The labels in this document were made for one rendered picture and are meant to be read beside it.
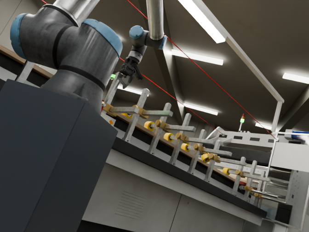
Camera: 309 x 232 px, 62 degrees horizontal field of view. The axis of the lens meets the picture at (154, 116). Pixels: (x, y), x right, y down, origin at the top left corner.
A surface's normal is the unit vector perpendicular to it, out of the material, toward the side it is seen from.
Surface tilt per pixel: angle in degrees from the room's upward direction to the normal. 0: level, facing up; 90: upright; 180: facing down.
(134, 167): 90
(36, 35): 103
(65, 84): 70
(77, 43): 93
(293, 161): 90
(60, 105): 90
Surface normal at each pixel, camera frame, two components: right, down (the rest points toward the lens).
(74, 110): -0.19, -0.34
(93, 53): 0.32, -0.14
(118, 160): 0.64, 0.03
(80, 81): 0.48, -0.42
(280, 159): -0.69, -0.43
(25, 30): -0.16, -0.09
